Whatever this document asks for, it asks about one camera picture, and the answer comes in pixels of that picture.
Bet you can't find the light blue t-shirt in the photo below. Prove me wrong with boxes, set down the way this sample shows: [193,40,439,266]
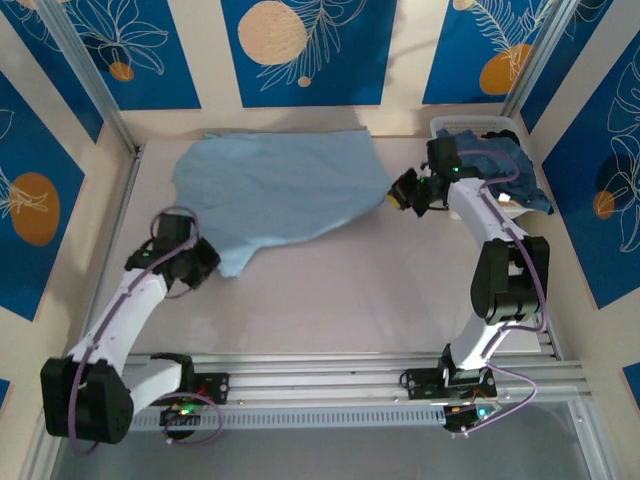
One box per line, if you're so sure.
[172,130,394,279]

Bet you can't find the white plastic basket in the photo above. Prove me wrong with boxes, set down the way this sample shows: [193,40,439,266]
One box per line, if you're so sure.
[429,115,540,222]

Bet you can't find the black garment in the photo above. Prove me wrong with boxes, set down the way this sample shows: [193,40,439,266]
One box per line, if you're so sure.
[481,128,522,144]

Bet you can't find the dark blue t-shirt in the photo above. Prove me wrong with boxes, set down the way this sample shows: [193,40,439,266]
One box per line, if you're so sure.
[434,129,555,216]

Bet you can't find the blue floral wall poster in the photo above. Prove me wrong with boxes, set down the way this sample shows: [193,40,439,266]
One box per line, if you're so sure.
[49,0,202,112]
[221,0,399,108]
[422,0,560,106]
[0,69,87,322]
[0,0,105,145]
[541,43,640,310]
[519,0,617,134]

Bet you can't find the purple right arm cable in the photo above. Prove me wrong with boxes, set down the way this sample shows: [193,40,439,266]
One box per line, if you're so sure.
[452,148,549,432]

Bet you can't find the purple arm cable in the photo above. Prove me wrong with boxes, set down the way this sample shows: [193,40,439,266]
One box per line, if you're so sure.
[68,204,224,457]
[452,148,549,432]

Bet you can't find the aluminium corner post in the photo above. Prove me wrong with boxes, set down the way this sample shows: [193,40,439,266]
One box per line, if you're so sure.
[37,0,142,157]
[502,0,575,119]

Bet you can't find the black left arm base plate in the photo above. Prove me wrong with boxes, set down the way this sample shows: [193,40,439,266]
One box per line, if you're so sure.
[149,372,231,406]

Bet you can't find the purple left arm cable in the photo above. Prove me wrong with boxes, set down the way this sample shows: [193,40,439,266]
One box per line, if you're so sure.
[68,204,224,457]

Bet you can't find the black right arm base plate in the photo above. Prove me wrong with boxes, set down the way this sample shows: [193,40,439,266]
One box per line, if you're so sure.
[403,367,499,402]

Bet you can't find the aluminium rail frame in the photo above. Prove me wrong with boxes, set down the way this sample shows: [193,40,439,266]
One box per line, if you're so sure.
[44,144,594,419]

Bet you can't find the grey slotted cable duct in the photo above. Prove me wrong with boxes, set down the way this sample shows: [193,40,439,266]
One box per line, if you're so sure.
[64,404,451,434]

